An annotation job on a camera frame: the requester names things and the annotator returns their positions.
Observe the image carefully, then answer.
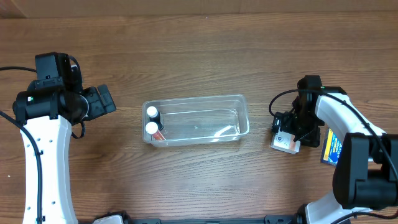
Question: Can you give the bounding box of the white plaster box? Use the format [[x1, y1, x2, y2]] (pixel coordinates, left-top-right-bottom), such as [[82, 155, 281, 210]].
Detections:
[[271, 131, 300, 154]]

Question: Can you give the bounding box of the blue yellow box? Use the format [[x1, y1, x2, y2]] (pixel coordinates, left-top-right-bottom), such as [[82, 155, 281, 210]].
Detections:
[[320, 129, 343, 166]]

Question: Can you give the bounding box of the black bottle white cap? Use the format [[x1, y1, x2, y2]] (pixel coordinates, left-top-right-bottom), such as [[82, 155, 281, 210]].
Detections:
[[146, 106, 164, 131]]

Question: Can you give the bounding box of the orange bottle white cap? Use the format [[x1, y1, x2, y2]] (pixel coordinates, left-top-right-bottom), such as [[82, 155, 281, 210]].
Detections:
[[145, 122, 165, 141]]

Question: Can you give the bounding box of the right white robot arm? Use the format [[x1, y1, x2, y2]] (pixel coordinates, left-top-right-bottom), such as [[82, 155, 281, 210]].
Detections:
[[271, 75, 397, 224]]

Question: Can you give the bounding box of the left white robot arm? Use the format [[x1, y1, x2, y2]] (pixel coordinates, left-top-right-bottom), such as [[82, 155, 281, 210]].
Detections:
[[13, 85, 116, 223]]

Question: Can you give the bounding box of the clear plastic container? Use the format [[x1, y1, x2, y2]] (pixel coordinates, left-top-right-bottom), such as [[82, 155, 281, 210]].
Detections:
[[142, 95, 250, 147]]

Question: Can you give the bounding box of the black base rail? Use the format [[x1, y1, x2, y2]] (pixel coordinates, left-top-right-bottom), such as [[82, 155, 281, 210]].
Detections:
[[77, 210, 307, 224]]

